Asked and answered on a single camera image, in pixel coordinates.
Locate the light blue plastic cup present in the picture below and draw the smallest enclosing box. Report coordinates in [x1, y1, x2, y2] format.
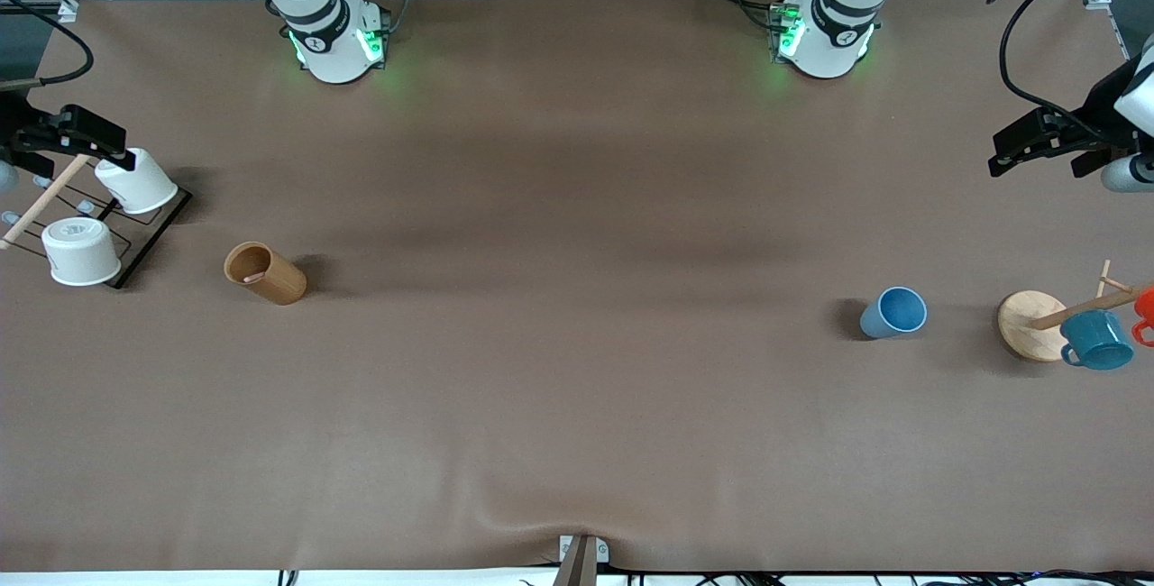
[859, 286, 929, 340]

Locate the white paper cup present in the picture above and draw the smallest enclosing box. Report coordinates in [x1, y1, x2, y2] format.
[41, 216, 124, 288]
[94, 147, 180, 215]

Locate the wooden cylinder chopstick holder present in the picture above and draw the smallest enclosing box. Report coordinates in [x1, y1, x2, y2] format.
[224, 242, 308, 306]

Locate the wooden mug tree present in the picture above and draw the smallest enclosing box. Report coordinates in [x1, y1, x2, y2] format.
[997, 259, 1154, 362]

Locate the orange mug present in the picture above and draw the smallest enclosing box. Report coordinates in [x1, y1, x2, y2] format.
[1129, 286, 1154, 349]

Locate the teal enamel mug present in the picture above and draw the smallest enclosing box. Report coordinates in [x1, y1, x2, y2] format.
[1058, 308, 1136, 372]

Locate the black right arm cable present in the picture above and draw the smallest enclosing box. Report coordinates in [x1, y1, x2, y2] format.
[0, 0, 96, 89]

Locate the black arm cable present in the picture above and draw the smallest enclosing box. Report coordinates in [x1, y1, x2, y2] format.
[0, 0, 96, 89]
[985, 0, 1154, 129]

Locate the black wire cup rack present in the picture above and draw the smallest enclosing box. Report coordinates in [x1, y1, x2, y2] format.
[0, 142, 194, 290]

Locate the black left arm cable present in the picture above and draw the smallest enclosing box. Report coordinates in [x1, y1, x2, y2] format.
[985, 0, 1154, 129]

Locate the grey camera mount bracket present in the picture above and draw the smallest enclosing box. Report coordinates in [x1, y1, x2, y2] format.
[552, 534, 611, 586]

